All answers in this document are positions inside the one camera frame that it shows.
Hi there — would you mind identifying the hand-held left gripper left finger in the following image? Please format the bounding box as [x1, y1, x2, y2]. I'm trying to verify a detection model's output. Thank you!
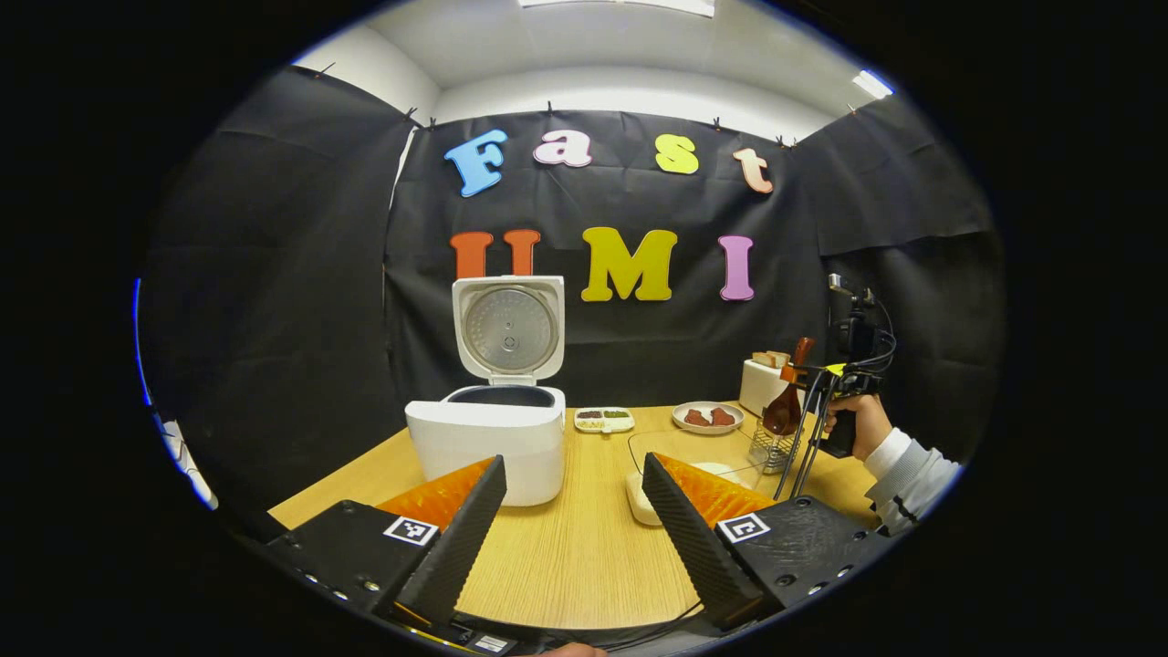
[265, 454, 508, 631]

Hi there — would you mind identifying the white crumpled sheet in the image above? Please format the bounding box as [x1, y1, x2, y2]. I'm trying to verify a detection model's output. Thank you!
[151, 411, 220, 510]

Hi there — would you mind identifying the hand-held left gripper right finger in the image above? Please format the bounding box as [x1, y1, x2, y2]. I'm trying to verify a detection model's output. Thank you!
[641, 452, 891, 632]

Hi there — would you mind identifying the white round plate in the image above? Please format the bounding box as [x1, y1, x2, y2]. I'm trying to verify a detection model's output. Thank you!
[672, 401, 746, 436]

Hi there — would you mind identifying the clear rice container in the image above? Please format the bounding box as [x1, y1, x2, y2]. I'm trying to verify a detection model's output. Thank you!
[626, 429, 777, 527]

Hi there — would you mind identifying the white rice cooker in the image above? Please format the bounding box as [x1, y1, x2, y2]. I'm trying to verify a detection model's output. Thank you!
[405, 276, 568, 507]

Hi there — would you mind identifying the long ceiling light panel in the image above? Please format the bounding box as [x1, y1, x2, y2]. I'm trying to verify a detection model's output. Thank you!
[518, 0, 715, 19]

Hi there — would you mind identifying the white toaster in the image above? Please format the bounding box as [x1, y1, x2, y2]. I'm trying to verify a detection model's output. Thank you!
[738, 351, 795, 419]

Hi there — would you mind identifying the white divided condiment dish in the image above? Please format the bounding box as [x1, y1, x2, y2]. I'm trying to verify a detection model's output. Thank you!
[574, 407, 636, 434]

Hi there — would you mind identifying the brown wooden spoon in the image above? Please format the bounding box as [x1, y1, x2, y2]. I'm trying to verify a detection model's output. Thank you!
[762, 337, 817, 437]

